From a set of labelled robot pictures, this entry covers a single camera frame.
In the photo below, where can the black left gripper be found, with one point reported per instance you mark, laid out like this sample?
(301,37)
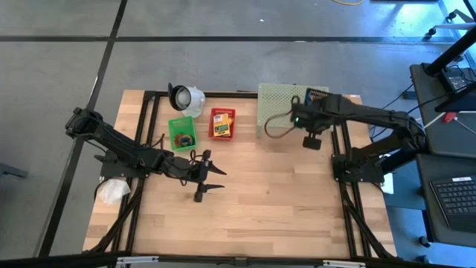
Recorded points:
(197,169)

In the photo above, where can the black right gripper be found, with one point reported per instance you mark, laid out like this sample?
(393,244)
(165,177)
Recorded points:
(316,117)

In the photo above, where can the black plastic basket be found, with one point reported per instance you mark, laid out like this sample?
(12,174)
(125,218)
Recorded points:
(318,94)

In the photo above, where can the red plastic basket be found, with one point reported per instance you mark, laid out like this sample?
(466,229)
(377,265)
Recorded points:
(222,138)

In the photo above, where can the blue coil wristband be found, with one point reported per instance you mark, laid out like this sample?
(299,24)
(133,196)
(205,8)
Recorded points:
(189,140)

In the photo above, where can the yellow crayon box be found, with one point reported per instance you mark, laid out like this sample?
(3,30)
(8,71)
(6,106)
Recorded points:
(231,121)
(222,126)

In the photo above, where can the green plastic basket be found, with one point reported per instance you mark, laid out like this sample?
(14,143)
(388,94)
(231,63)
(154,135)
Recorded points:
(182,124)

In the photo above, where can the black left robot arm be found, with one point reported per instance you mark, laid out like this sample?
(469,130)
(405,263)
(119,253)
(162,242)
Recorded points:
(122,147)

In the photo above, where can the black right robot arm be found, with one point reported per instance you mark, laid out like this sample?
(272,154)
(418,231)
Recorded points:
(372,111)

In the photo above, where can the black side desk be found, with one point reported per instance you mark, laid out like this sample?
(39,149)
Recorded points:
(446,141)

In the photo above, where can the green perforated metal shelf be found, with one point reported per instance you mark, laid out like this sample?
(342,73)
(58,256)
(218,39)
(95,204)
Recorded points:
(275,100)

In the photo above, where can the white paper sheet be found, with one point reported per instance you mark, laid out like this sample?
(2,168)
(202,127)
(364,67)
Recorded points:
(388,186)

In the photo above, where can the white crumpled tissue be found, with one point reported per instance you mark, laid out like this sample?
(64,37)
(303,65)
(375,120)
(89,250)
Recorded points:
(113,190)

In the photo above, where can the black power adapter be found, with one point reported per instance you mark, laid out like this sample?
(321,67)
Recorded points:
(456,82)

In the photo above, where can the black keyboard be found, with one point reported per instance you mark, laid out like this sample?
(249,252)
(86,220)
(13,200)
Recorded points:
(457,197)

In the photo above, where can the black caster wheel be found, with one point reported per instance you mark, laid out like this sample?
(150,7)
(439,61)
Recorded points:
(424,242)

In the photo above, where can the black aluminium table frame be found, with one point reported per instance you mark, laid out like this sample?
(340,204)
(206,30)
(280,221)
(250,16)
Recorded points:
(230,95)

